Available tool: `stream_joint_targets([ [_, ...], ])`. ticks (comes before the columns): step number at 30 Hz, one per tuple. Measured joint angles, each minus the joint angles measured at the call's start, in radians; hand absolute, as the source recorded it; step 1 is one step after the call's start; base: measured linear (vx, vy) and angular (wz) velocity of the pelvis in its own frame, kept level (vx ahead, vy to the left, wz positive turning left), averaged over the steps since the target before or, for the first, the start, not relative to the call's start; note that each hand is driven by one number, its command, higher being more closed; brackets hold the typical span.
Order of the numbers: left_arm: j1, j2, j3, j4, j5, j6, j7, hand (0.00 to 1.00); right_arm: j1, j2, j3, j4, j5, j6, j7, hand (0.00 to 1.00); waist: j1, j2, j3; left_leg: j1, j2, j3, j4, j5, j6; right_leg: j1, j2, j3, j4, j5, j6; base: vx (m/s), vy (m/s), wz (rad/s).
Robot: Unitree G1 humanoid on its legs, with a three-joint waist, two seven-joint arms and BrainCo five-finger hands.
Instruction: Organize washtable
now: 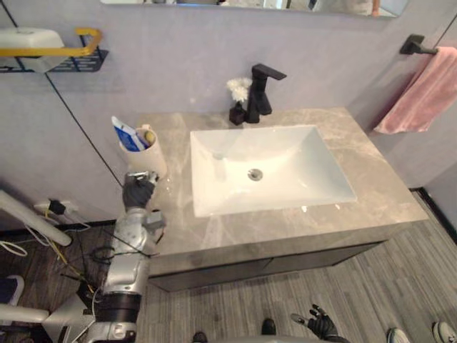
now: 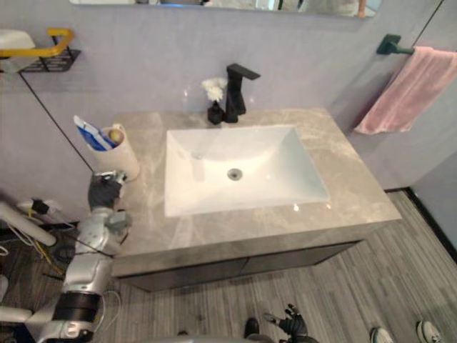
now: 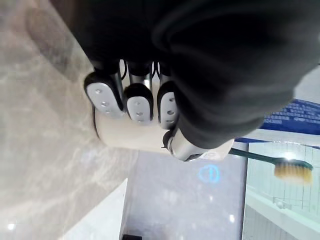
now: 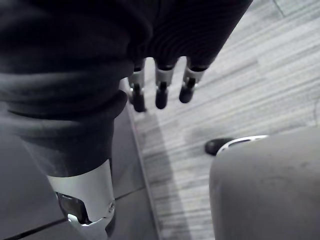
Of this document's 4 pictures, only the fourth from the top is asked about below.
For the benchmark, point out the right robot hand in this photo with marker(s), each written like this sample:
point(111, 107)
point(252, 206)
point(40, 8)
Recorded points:
point(75, 62)

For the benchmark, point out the dark grey cabinet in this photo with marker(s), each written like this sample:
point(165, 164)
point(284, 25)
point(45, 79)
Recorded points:
point(30, 200)

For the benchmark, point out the dark robot foot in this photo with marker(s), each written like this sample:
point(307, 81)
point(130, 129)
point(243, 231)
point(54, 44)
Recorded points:
point(215, 145)

